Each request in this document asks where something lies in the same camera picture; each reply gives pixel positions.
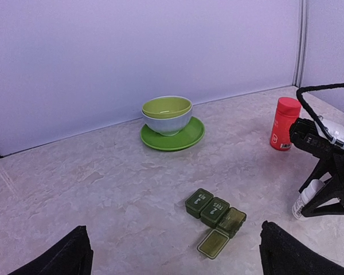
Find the green weekly pill organizer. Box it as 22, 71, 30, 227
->
185, 188, 247, 260

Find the green saucer plate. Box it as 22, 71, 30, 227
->
140, 116, 205, 152

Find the small white pill bottle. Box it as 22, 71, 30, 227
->
292, 179, 325, 220

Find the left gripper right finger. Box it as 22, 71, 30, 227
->
259, 221, 344, 275

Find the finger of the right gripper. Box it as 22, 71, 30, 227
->
299, 153, 344, 217

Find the green and white bowl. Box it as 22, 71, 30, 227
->
142, 96, 193, 136

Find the right aluminium frame post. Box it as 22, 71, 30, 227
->
292, 0, 309, 88

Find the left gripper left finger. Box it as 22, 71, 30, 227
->
11, 226, 93, 274

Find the red pill bottle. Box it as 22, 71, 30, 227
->
270, 97, 302, 151

